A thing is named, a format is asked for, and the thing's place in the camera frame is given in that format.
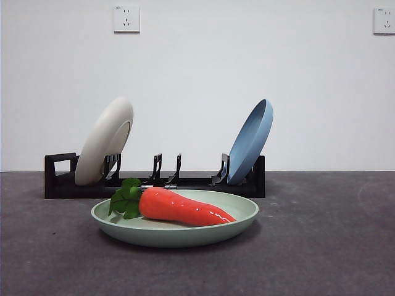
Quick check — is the orange carrot with green leaves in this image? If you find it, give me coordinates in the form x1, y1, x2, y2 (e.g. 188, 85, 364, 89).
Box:
108, 178, 238, 228

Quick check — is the green plate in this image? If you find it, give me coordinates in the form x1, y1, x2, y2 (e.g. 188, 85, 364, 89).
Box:
90, 189, 259, 249

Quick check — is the blue plate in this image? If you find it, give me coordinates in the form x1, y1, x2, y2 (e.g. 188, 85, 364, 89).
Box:
227, 98, 274, 185

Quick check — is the cream plate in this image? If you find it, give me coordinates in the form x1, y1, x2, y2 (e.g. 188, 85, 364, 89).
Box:
74, 96, 135, 186

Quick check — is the black plate rack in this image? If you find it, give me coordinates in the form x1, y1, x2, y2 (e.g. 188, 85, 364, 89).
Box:
44, 152, 266, 200

